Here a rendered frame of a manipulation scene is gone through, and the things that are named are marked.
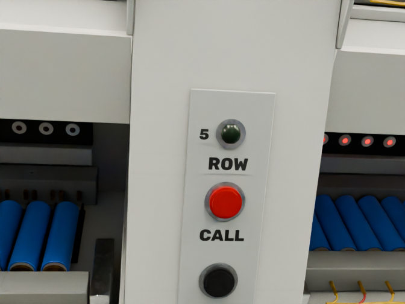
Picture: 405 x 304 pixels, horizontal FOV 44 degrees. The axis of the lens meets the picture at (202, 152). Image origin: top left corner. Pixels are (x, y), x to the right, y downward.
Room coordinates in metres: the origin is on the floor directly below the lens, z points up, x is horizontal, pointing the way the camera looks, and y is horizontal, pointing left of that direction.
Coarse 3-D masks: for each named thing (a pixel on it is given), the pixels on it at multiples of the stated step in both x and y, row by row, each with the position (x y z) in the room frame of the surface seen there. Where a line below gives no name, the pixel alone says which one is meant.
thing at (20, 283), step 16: (0, 272) 0.28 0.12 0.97; (16, 272) 0.28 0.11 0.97; (32, 272) 0.28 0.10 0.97; (48, 272) 0.28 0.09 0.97; (64, 272) 0.28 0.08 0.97; (80, 272) 0.28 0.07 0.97; (0, 288) 0.26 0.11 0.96; (16, 288) 0.26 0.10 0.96; (32, 288) 0.27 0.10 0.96; (48, 288) 0.27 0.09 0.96; (64, 288) 0.27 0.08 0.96; (80, 288) 0.27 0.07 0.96
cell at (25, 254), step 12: (36, 204) 0.34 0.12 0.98; (24, 216) 0.34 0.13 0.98; (36, 216) 0.33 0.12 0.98; (48, 216) 0.34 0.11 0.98; (24, 228) 0.32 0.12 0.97; (36, 228) 0.32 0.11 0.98; (24, 240) 0.31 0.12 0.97; (36, 240) 0.31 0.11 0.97; (24, 252) 0.30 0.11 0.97; (36, 252) 0.30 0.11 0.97; (12, 264) 0.29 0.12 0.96; (24, 264) 0.29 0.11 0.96; (36, 264) 0.30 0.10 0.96
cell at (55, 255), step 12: (60, 204) 0.35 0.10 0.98; (72, 204) 0.35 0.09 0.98; (60, 216) 0.34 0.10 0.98; (72, 216) 0.34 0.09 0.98; (60, 228) 0.32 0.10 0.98; (72, 228) 0.33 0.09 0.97; (48, 240) 0.32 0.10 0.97; (60, 240) 0.31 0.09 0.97; (72, 240) 0.32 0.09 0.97; (48, 252) 0.30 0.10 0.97; (60, 252) 0.30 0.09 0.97; (48, 264) 0.29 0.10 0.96; (60, 264) 0.30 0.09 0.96
